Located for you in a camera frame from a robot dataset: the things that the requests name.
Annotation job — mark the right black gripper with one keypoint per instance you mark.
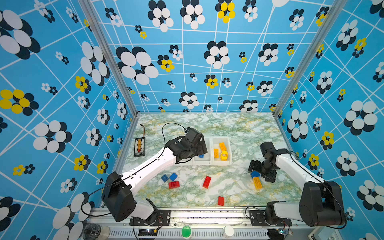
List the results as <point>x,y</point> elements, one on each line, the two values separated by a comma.
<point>269,176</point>

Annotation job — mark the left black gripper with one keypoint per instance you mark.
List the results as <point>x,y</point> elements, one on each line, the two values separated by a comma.
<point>202,147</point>

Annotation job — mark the small blue lego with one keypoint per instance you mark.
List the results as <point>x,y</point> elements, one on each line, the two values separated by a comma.
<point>255,174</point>
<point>165,178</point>

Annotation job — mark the long yellow lego brick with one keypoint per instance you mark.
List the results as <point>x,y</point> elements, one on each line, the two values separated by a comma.
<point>257,183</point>

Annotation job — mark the white three-compartment container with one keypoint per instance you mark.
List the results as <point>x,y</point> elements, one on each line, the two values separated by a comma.
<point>219,153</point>

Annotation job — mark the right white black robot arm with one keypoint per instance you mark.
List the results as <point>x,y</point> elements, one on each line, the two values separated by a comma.
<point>321,202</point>

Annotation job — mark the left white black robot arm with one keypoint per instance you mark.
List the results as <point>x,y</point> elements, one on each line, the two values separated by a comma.
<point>120,190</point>

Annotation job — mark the red lego brick left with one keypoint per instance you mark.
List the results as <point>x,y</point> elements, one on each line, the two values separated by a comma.
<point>174,185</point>

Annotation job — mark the red lego brick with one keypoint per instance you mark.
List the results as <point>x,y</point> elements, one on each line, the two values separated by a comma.
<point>206,182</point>
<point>174,185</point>

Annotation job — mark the red lego brick center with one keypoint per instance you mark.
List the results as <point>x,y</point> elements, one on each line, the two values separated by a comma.
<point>206,182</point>

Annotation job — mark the black box with orange parts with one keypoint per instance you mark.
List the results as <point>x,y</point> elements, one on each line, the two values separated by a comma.
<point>139,147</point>

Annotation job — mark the small red lego front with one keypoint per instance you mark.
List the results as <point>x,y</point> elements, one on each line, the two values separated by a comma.
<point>221,201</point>

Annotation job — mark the right circuit board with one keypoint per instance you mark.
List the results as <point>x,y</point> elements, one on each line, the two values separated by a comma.
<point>278,234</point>

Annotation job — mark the circuit board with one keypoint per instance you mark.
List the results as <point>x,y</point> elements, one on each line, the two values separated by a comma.
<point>278,234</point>
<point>148,232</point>

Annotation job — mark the white push button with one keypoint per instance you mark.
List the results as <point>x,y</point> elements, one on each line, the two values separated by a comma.
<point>228,231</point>

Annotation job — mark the green push button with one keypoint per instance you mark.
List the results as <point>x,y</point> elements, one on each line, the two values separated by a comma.
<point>187,232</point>

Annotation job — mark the left circuit board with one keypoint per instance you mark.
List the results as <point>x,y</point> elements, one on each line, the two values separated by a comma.
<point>148,232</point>

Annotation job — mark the clear tape roll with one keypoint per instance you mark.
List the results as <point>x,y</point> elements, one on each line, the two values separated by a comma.
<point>96,232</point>

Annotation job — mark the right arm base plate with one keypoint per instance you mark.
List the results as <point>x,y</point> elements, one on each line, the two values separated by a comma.
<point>258,219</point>

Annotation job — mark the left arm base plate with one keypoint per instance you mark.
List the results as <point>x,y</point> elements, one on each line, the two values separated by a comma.
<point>157,219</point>

